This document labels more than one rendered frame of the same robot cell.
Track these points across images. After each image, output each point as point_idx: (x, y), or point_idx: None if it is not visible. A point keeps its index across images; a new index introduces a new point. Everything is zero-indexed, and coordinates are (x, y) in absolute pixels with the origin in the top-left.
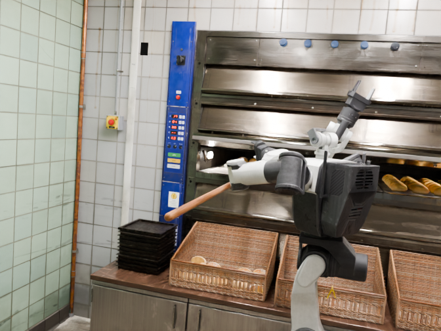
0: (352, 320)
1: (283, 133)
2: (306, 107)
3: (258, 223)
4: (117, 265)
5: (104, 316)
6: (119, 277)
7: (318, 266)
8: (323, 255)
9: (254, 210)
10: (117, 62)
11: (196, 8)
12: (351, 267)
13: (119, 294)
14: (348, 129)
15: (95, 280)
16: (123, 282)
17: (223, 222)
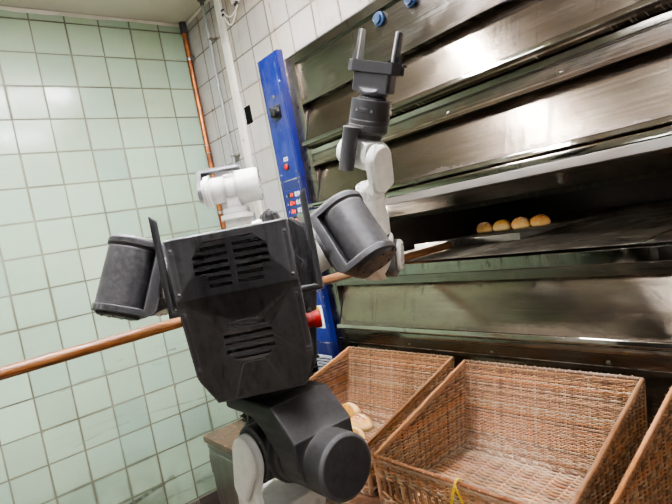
0: None
1: (414, 176)
2: (437, 115)
3: (426, 341)
4: (242, 421)
5: (225, 493)
6: (227, 440)
7: (245, 460)
8: (256, 435)
9: (412, 320)
10: (228, 144)
11: (276, 29)
12: (294, 468)
13: (228, 465)
14: (367, 142)
15: (207, 443)
16: (225, 449)
17: (382, 345)
